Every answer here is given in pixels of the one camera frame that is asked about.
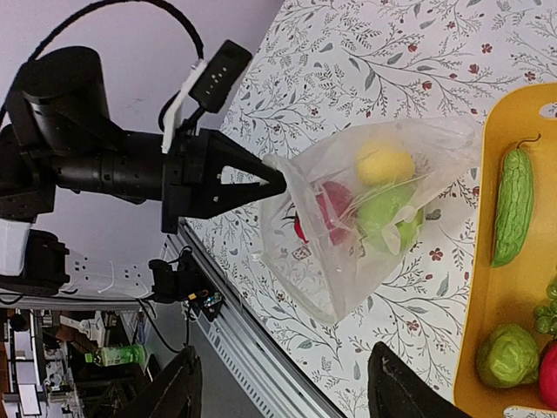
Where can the clear zip top bag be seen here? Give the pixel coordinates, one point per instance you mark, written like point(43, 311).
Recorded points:
point(354, 204)

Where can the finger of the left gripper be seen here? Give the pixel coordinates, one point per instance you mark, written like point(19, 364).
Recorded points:
point(226, 197)

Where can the green toy lime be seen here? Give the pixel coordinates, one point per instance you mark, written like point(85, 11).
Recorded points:
point(390, 224)

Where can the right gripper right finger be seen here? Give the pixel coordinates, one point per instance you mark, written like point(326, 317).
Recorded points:
point(394, 390)

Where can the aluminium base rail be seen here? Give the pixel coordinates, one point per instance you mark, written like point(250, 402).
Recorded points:
point(269, 378)

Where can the yellow toy lemon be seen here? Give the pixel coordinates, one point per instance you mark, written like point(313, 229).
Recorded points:
point(381, 163)

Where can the green toy bitter gourd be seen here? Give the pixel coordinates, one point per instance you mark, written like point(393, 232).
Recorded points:
point(515, 204)

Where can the small green toy vegetable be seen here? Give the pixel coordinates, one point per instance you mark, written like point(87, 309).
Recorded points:
point(508, 358)

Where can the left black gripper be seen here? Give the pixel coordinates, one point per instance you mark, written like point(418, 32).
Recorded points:
point(61, 136)

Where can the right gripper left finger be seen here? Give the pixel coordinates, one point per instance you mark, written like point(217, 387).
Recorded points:
point(175, 392)

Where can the green toy grapes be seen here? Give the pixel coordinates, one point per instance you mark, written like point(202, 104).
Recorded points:
point(545, 315)

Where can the red toy apple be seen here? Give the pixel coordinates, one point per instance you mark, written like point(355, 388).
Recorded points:
point(547, 377)

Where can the green drink bottle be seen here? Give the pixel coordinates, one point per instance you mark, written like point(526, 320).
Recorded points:
point(116, 356)

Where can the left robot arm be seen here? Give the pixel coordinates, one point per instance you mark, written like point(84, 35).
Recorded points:
point(37, 264)

